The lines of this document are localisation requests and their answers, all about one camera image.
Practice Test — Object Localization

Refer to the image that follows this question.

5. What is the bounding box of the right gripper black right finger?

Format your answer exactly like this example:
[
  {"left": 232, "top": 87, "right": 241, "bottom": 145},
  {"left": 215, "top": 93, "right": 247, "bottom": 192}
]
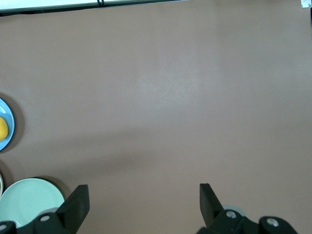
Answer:
[{"left": 196, "top": 182, "right": 300, "bottom": 234}]

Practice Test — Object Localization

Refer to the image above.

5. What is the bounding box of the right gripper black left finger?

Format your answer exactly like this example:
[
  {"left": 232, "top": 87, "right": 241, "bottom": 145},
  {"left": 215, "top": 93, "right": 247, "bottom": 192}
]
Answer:
[{"left": 0, "top": 184, "right": 90, "bottom": 234}]

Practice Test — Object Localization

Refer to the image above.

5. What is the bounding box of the yellow lemon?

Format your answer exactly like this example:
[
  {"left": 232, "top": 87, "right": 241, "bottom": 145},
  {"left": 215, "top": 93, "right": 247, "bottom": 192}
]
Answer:
[{"left": 0, "top": 116, "right": 9, "bottom": 142}]

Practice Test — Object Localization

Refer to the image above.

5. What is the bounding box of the pale green plate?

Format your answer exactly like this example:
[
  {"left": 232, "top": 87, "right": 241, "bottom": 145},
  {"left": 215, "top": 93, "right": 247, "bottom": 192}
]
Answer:
[{"left": 0, "top": 177, "right": 66, "bottom": 229}]

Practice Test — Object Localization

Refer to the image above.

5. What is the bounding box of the blue plate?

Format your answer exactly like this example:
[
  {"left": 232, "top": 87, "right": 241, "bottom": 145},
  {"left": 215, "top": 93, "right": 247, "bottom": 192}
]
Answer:
[{"left": 0, "top": 97, "right": 16, "bottom": 152}]

